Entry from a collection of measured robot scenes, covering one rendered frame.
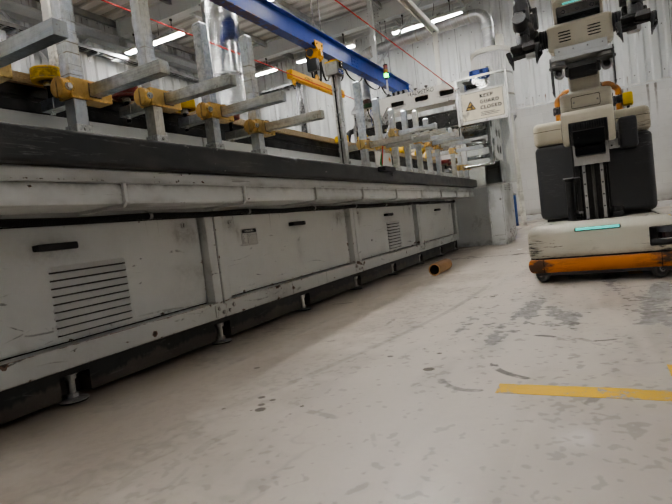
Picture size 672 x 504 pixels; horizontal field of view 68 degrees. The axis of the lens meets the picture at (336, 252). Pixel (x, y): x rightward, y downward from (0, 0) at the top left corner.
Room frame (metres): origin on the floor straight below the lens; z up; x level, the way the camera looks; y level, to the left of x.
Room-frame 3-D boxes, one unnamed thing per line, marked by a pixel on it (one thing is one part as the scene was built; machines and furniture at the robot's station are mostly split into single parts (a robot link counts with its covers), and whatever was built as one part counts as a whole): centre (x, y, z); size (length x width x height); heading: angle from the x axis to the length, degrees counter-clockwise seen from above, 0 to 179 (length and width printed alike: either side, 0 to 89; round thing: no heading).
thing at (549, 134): (2.68, -1.41, 0.59); 0.55 x 0.34 x 0.83; 61
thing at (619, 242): (2.60, -1.36, 0.16); 0.67 x 0.64 x 0.25; 151
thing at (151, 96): (1.50, 0.47, 0.83); 0.14 x 0.06 x 0.05; 152
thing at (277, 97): (1.71, 0.30, 0.83); 0.43 x 0.03 x 0.04; 62
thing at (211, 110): (1.72, 0.35, 0.83); 0.14 x 0.06 x 0.05; 152
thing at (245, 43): (1.92, 0.24, 0.91); 0.04 x 0.04 x 0.48; 62
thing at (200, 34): (1.70, 0.36, 0.88); 0.04 x 0.04 x 0.48; 62
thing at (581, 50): (2.34, -1.23, 0.99); 0.28 x 0.16 x 0.22; 61
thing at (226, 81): (1.49, 0.41, 0.83); 0.43 x 0.03 x 0.04; 62
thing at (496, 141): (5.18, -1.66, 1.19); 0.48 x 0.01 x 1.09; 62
